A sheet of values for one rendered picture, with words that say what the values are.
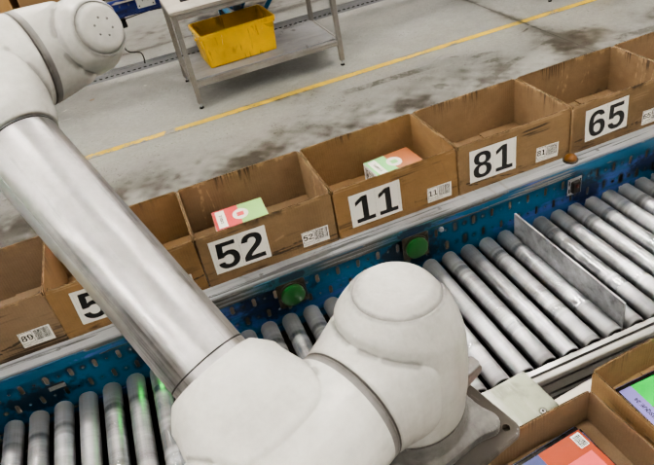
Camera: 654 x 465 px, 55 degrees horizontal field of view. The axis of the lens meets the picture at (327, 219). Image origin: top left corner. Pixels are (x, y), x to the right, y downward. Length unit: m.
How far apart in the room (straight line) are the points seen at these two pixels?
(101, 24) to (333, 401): 0.56
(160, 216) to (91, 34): 1.14
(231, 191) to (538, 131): 0.95
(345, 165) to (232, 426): 1.48
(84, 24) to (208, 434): 0.53
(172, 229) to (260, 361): 1.34
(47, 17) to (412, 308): 0.59
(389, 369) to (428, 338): 0.05
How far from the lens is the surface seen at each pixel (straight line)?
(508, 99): 2.26
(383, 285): 0.72
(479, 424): 0.91
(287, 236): 1.74
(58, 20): 0.90
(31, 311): 1.76
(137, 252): 0.73
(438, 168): 1.84
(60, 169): 0.79
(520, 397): 1.55
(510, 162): 1.98
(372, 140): 2.05
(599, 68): 2.47
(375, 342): 0.69
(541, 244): 1.91
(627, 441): 1.45
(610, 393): 1.48
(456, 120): 2.18
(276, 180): 1.98
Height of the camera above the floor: 1.97
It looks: 35 degrees down
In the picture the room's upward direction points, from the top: 12 degrees counter-clockwise
